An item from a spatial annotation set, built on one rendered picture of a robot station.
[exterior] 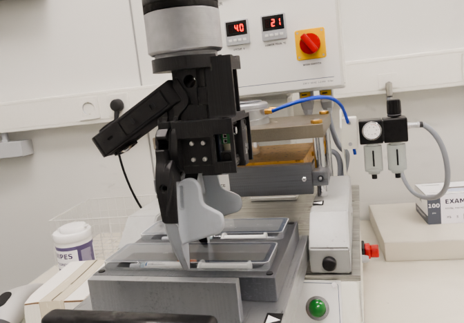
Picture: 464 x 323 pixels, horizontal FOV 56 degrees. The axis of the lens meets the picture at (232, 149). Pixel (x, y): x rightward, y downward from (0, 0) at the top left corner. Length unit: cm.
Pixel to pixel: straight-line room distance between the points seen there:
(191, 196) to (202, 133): 6
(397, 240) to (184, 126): 74
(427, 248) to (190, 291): 75
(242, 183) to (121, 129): 26
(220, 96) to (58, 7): 116
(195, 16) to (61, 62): 113
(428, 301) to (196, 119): 62
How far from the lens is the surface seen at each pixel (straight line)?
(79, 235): 107
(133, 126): 46
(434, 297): 94
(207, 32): 43
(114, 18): 145
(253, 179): 66
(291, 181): 65
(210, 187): 49
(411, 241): 107
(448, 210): 118
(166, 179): 42
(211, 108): 43
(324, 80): 86
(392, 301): 91
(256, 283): 44
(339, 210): 60
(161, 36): 43
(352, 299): 59
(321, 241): 58
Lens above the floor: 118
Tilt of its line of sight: 8 degrees down
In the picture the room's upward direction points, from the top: 6 degrees counter-clockwise
